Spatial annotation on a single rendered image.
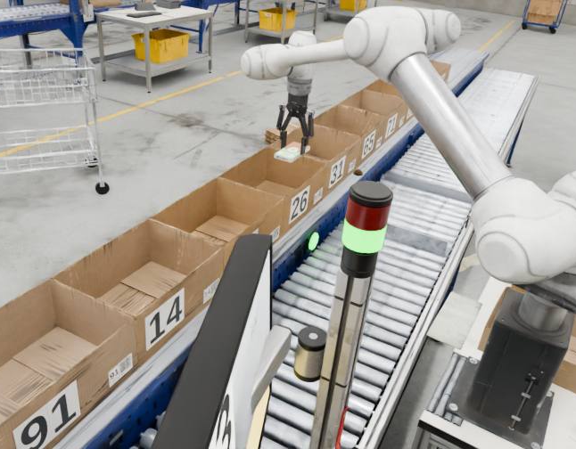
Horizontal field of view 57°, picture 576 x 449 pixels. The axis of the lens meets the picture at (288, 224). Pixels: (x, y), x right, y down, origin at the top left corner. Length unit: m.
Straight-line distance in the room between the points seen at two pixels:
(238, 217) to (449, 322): 0.86
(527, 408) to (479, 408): 0.13
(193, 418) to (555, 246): 0.86
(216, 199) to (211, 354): 1.56
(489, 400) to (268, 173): 1.32
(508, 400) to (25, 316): 1.29
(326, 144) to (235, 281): 2.07
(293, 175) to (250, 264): 1.68
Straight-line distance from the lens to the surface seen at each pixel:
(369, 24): 1.34
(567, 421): 1.81
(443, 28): 1.47
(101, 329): 1.49
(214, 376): 0.52
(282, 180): 2.37
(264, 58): 1.80
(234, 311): 0.59
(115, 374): 1.40
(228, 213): 2.08
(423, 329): 1.92
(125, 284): 1.75
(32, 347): 1.58
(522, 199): 1.20
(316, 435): 0.87
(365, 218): 0.61
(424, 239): 2.34
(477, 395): 1.65
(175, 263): 1.78
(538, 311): 1.49
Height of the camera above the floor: 1.93
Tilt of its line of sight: 30 degrees down
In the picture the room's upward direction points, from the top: 6 degrees clockwise
